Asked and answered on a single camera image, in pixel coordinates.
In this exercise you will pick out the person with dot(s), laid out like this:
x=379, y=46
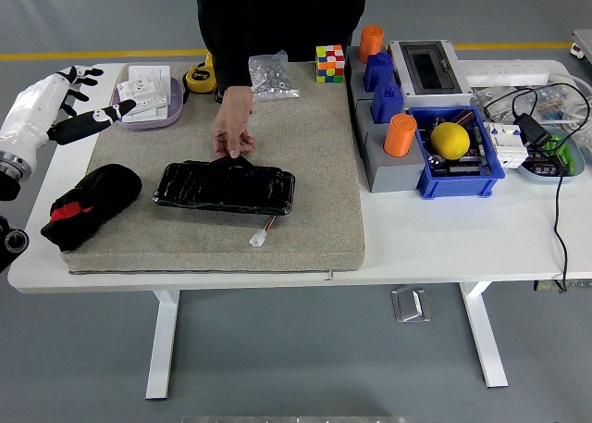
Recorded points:
x=287, y=16

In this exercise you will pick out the black rag with red patch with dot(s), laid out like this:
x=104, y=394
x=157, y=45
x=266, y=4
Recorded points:
x=111, y=182

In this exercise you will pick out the person's right hand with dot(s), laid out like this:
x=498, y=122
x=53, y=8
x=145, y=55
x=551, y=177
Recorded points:
x=233, y=117

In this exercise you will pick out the grey enclosure with clear lid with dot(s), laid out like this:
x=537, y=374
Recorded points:
x=427, y=69

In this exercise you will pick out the clear bag of blue parts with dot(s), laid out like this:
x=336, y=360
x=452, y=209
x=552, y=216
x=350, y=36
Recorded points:
x=552, y=113

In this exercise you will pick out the white circuit breaker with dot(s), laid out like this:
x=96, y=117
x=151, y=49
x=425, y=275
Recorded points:
x=506, y=145

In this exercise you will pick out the blue plastic bin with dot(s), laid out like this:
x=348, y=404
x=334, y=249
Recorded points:
x=453, y=187

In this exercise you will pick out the black power adapter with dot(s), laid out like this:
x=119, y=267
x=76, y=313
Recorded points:
x=532, y=129

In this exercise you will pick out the black terminal block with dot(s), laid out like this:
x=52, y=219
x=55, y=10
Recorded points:
x=546, y=167

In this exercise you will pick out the clear bag of metal nuts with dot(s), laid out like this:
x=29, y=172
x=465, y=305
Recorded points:
x=275, y=78

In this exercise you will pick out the large white switch plate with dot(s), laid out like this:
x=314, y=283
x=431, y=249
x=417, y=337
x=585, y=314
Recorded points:
x=150, y=73

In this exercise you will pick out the white switch module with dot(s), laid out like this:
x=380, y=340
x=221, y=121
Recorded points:
x=141, y=94

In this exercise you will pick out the purple tray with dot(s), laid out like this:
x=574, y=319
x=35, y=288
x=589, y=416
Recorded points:
x=173, y=113

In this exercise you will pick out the black panel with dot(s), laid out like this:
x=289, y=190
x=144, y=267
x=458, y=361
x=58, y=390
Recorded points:
x=222, y=189

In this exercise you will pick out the white table leg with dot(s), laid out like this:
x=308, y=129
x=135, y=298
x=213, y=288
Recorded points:
x=162, y=349
x=485, y=349

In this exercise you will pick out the clear bag of small parts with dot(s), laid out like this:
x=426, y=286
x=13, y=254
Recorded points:
x=485, y=96

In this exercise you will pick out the white power strip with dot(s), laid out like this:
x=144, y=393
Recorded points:
x=509, y=71

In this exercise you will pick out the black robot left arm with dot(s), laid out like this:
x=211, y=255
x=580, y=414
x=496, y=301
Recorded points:
x=4, y=189

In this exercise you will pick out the blue block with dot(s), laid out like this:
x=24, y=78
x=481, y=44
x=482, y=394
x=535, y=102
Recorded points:
x=387, y=106
x=378, y=73

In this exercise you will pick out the green plastic part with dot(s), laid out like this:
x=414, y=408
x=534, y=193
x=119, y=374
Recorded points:
x=557, y=144

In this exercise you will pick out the colourful puzzle cube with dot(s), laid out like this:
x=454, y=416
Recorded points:
x=330, y=64

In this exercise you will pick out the silver metal ball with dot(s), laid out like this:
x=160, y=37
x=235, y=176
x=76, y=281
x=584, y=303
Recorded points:
x=435, y=162

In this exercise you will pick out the orange cylinder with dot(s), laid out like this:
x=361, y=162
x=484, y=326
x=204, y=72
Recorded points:
x=398, y=138
x=371, y=43

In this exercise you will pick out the person's right forearm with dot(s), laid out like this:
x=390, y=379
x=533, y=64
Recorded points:
x=229, y=57

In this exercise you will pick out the yellow ball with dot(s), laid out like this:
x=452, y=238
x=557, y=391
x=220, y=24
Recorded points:
x=450, y=140

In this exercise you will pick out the black circuit board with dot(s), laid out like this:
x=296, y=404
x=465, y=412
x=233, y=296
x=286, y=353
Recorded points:
x=462, y=167

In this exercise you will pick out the grey-brown mat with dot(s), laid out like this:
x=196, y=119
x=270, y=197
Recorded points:
x=314, y=164

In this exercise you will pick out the light blue tray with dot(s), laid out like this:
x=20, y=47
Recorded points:
x=541, y=177

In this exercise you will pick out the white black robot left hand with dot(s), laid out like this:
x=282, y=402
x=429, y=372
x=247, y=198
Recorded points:
x=32, y=113

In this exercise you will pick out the grey holder block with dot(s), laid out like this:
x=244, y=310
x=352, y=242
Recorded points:
x=393, y=175
x=353, y=78

